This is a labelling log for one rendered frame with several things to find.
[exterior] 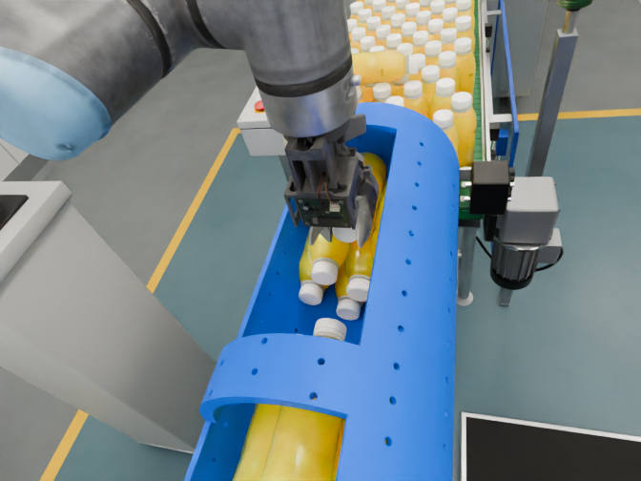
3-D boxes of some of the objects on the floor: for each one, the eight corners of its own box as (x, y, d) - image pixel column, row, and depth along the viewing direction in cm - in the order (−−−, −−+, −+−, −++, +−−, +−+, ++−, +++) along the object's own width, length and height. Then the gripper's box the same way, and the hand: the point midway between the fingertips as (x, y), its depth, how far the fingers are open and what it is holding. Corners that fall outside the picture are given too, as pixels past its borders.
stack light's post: (499, 304, 172) (558, 37, 90) (498, 296, 175) (556, 29, 93) (509, 305, 171) (579, 35, 89) (508, 297, 173) (576, 26, 92)
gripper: (244, 147, 40) (296, 276, 56) (363, 145, 37) (382, 282, 53) (270, 96, 45) (311, 228, 61) (376, 91, 42) (389, 231, 58)
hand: (346, 231), depth 58 cm, fingers closed on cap, 4 cm apart
